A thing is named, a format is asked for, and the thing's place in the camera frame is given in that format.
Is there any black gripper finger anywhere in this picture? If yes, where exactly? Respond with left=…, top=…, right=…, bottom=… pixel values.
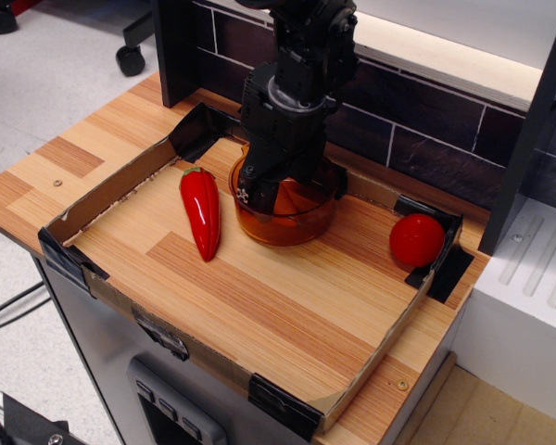
left=289, top=148, right=324, bottom=184
left=249, top=179, right=280, bottom=214

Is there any black office chair base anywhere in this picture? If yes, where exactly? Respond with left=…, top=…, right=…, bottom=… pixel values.
left=115, top=12, right=154, bottom=77

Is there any dark upright post right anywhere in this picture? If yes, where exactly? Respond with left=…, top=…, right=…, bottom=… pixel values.
left=478, top=36, right=556, bottom=255

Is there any dark upright post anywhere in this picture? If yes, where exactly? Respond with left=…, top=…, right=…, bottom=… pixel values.
left=478, top=36, right=556, bottom=255
left=151, top=0, right=200, bottom=108

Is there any orange toy carrot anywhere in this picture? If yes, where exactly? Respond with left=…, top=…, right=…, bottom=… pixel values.
left=273, top=182, right=300, bottom=228

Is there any black bracket with screw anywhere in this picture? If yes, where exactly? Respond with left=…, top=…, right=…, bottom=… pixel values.
left=0, top=390, right=84, bottom=445

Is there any transparent orange plastic pot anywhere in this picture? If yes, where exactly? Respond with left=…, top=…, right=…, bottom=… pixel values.
left=229, top=144, right=341, bottom=247

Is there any red toy chili pepper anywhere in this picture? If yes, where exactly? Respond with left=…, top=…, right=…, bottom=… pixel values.
left=179, top=167, right=221, bottom=262

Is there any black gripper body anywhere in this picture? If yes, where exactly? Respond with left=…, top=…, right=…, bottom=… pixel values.
left=241, top=63, right=332, bottom=186

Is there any dark upright post left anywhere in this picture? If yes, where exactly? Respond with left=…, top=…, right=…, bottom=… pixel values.
left=151, top=0, right=200, bottom=108

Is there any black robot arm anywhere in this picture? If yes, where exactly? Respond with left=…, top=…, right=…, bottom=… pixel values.
left=236, top=1, right=359, bottom=214

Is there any red toy tomato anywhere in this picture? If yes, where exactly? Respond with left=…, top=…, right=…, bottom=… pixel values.
left=389, top=213, right=445, bottom=267

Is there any cardboard fence with black tape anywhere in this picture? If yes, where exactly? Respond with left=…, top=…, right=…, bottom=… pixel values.
left=38, top=99, right=482, bottom=444

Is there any white toy sink drainboard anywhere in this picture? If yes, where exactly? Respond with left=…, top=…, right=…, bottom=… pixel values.
left=452, top=199, right=556, bottom=419

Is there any black floor cable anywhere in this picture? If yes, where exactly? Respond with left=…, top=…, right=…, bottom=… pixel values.
left=0, top=280, right=52, bottom=336

